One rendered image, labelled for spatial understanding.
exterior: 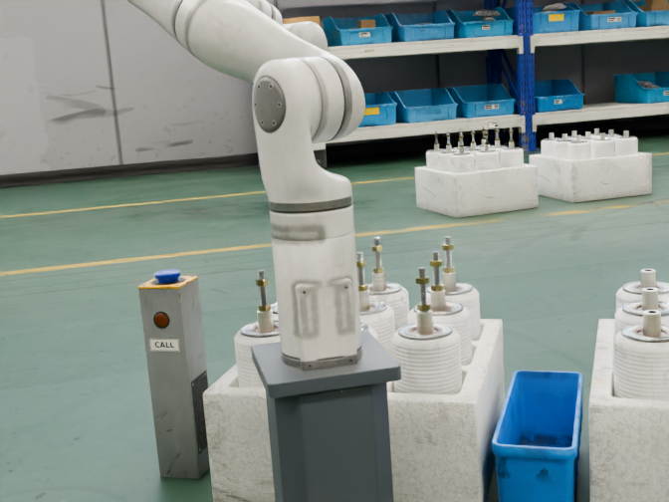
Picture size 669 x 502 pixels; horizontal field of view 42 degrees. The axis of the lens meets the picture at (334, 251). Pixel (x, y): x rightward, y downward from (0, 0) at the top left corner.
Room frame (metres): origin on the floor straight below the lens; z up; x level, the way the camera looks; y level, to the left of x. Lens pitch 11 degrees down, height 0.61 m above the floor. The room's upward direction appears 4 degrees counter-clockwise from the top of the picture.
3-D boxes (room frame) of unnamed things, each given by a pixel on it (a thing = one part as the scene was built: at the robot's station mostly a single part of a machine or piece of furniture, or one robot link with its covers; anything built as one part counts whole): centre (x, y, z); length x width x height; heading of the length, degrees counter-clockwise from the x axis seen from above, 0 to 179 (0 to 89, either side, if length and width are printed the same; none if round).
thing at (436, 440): (1.32, -0.04, 0.09); 0.39 x 0.39 x 0.18; 74
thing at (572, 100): (6.41, -1.60, 0.36); 0.50 x 0.38 x 0.21; 13
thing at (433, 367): (1.17, -0.12, 0.16); 0.10 x 0.10 x 0.18
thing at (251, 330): (1.24, 0.11, 0.25); 0.08 x 0.08 x 0.01
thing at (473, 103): (6.33, -1.09, 0.36); 0.50 x 0.38 x 0.21; 13
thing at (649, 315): (1.10, -0.41, 0.26); 0.02 x 0.02 x 0.03
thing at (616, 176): (3.96, -1.18, 0.09); 0.39 x 0.39 x 0.18; 15
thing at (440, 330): (1.17, -0.12, 0.25); 0.08 x 0.08 x 0.01
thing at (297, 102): (0.95, 0.02, 0.54); 0.09 x 0.09 x 0.17; 38
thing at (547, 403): (1.20, -0.28, 0.06); 0.30 x 0.11 x 0.12; 162
